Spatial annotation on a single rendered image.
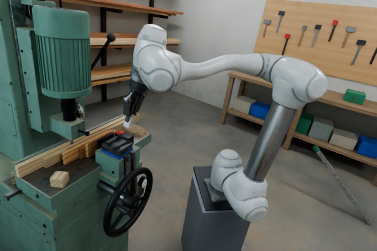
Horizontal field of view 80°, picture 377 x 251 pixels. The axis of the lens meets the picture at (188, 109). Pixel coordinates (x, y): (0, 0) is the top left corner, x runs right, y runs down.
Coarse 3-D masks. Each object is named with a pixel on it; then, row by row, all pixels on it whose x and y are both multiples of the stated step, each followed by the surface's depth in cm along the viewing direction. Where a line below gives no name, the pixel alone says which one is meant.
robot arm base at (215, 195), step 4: (204, 180) 137; (208, 180) 137; (208, 184) 134; (208, 188) 132; (212, 188) 128; (212, 192) 128; (216, 192) 126; (220, 192) 125; (212, 196) 126; (216, 196) 126; (220, 196) 126; (224, 196) 126; (212, 200) 124; (216, 200) 124; (220, 200) 125; (224, 200) 126
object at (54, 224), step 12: (0, 156) 107; (0, 168) 100; (12, 168) 101; (0, 180) 94; (0, 192) 95; (96, 192) 99; (12, 204) 93; (24, 204) 88; (36, 204) 86; (84, 204) 94; (36, 216) 86; (48, 216) 82; (60, 216) 84; (72, 216) 89; (48, 228) 84; (60, 228) 85
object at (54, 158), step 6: (138, 114) 139; (132, 120) 134; (114, 126) 121; (120, 126) 125; (84, 138) 106; (72, 144) 101; (60, 150) 96; (48, 156) 91; (54, 156) 92; (60, 156) 95; (48, 162) 90; (54, 162) 93
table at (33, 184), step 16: (144, 144) 124; (80, 160) 98; (16, 176) 84; (32, 176) 85; (48, 176) 86; (80, 176) 89; (96, 176) 96; (112, 176) 95; (32, 192) 82; (48, 192) 79; (64, 192) 82
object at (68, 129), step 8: (56, 120) 94; (64, 120) 93; (80, 120) 95; (56, 128) 95; (64, 128) 93; (72, 128) 91; (80, 128) 95; (64, 136) 94; (72, 136) 92; (80, 136) 96
